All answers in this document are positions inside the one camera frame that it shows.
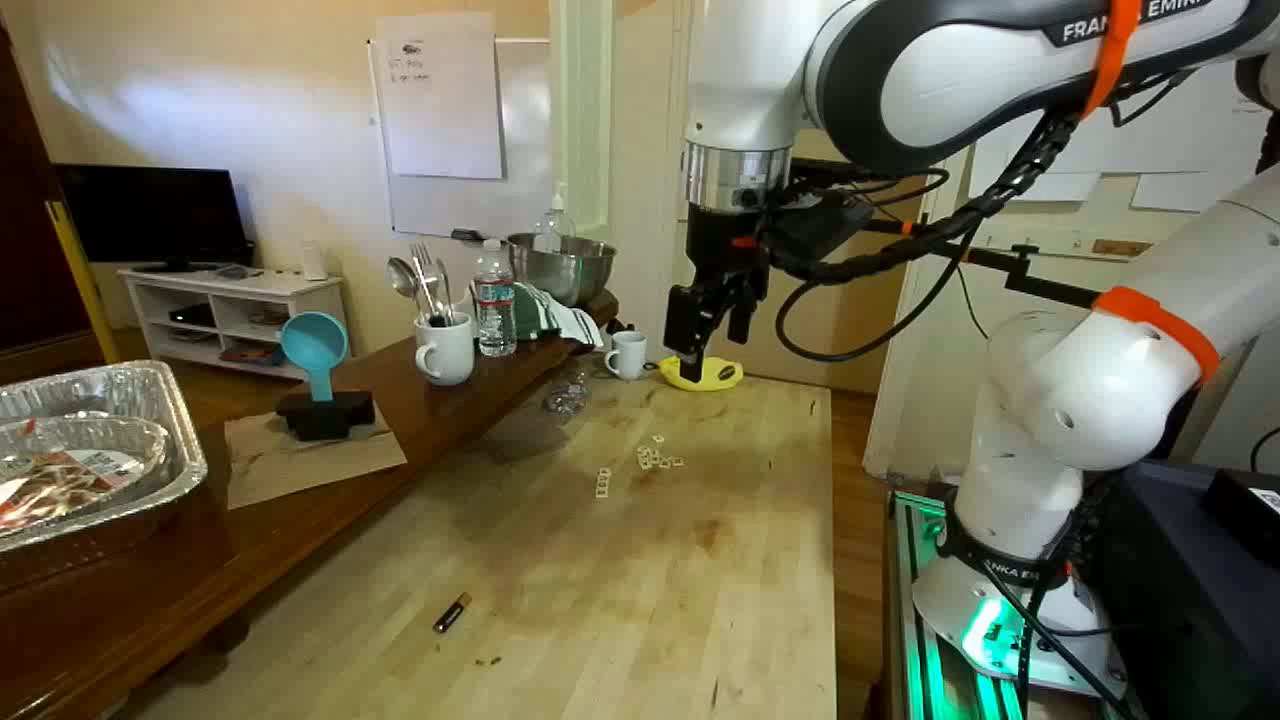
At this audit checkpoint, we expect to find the orange cable strap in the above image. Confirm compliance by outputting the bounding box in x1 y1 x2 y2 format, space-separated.
1081 0 1147 116
1092 284 1223 383

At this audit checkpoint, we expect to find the wrist mounted camera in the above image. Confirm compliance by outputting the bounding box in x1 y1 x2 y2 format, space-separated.
768 183 885 277

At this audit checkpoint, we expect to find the white wall whiteboard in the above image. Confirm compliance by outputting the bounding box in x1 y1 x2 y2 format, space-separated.
364 32 556 245

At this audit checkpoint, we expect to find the white paper sheet on whiteboard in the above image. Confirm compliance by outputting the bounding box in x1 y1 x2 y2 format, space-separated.
373 10 509 183

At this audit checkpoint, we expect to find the grey robot mounting plate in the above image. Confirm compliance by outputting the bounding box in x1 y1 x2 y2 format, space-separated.
912 551 1116 694

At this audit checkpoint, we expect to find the white door frame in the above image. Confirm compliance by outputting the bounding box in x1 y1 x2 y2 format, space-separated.
548 0 697 350

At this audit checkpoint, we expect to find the metal kitchen utensil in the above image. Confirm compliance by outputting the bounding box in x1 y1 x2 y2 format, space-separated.
417 245 458 320

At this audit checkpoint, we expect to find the dark wooden door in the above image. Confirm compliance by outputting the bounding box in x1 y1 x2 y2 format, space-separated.
0 25 98 350

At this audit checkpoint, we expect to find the black block base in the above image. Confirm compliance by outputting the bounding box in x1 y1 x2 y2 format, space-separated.
272 387 380 442

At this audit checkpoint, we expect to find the small aluminium foil tray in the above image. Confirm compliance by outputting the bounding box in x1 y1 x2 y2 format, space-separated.
0 408 178 536

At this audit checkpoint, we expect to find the large steel mixing bowl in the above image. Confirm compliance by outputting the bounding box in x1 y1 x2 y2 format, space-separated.
499 232 619 306

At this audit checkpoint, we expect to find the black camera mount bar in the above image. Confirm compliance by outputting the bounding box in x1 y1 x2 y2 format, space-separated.
865 211 1114 312

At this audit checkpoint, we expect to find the black marker pen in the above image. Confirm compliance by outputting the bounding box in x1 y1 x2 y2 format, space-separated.
429 593 478 638

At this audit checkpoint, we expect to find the small black device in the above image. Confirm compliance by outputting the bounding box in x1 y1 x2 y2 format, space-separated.
1196 463 1280 572

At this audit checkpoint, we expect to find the white mug holding utensils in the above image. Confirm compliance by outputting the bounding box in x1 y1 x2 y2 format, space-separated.
411 312 481 393

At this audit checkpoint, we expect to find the brown cardboard sheet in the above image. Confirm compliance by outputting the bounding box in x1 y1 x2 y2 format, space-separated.
219 403 411 517

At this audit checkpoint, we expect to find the large black equipment box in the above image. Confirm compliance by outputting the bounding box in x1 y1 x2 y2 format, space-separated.
1092 456 1280 720

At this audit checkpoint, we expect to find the long yellow stick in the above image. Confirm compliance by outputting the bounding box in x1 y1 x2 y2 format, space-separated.
42 197 126 368

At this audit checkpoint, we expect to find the aluminium frame with green light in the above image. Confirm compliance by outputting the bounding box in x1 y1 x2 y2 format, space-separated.
885 482 1033 720

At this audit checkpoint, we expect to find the metal serving spoon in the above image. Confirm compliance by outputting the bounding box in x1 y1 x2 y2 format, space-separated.
383 253 434 322

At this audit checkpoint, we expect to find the large aluminium foil tray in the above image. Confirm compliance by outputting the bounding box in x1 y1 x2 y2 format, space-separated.
0 354 214 554

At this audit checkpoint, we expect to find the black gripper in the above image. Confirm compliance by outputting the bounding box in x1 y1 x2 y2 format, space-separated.
660 202 779 387

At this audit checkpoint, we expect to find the clear water bottle with label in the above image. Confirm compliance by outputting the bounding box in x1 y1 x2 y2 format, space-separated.
468 236 520 358

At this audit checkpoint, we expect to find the dark wooden side table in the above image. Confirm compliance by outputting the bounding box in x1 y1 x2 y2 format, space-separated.
0 284 623 720

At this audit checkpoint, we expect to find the empty white mug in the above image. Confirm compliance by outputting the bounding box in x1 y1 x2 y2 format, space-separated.
600 328 652 383

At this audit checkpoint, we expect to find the large handwritten paper sheet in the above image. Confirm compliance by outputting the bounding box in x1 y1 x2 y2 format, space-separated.
966 62 1280 214

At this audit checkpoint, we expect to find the white television shelf unit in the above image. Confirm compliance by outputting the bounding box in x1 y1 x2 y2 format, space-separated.
120 260 354 383

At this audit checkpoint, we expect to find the crushed clear plastic bottle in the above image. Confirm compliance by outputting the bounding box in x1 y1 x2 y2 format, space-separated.
538 364 598 418

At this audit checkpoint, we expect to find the black flat television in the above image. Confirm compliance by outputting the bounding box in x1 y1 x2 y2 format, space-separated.
53 159 260 270

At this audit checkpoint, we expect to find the green striped white towel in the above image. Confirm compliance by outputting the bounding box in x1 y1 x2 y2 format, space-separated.
514 278 612 350

